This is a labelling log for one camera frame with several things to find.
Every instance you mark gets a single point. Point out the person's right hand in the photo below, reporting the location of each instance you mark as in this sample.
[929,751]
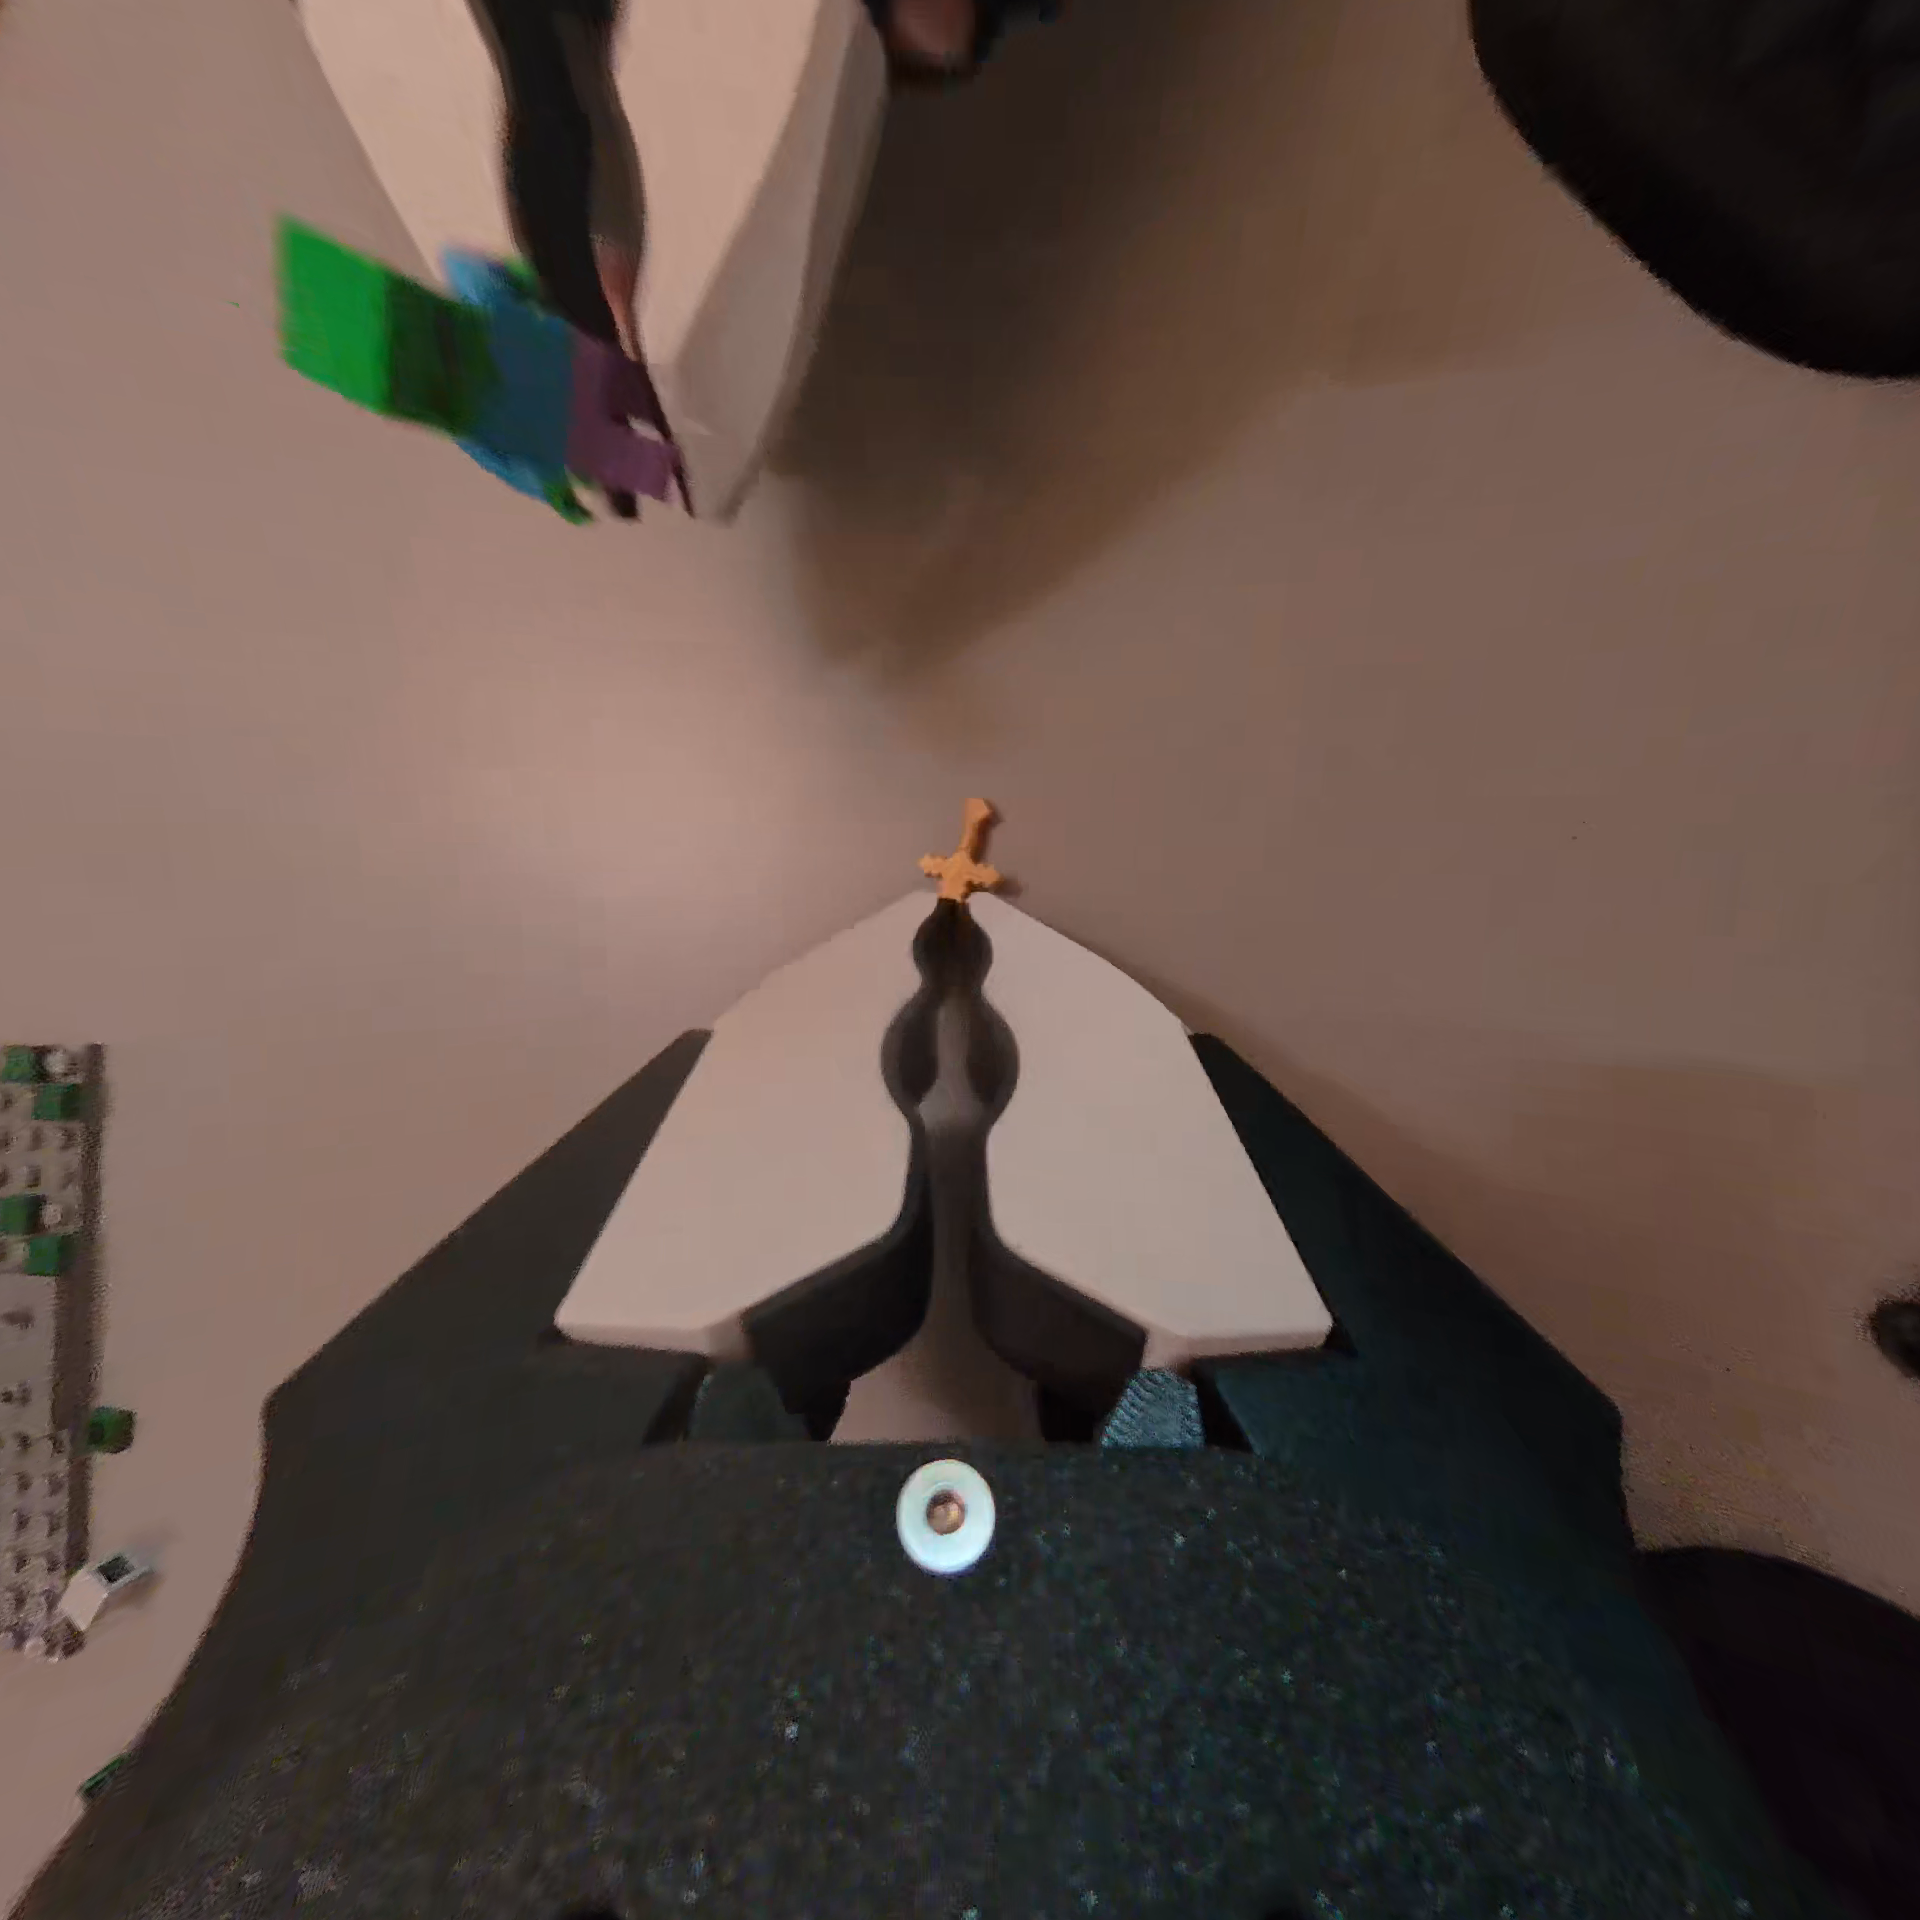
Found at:
[926,33]

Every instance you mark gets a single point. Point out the gold toy sword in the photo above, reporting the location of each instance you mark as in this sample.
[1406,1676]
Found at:
[961,870]

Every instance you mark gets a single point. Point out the green headed toy minifigure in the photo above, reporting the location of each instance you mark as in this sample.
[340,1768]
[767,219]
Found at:
[390,329]

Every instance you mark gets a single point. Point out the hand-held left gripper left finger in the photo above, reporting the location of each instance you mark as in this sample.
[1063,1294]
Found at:
[751,1185]

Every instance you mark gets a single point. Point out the small white grey brick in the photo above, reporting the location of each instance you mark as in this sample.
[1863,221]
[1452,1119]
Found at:
[107,1589]

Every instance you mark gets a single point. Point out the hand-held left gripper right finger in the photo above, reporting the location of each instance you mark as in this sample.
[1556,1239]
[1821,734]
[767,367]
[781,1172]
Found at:
[1155,1185]

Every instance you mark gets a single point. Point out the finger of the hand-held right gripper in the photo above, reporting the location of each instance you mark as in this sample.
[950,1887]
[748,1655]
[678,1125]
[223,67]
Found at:
[405,105]
[751,181]

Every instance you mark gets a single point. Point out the small dark green brick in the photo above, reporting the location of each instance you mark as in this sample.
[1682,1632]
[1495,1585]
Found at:
[110,1430]

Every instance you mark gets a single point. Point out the grey brick building model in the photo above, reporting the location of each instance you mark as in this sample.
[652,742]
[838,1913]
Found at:
[37,1349]

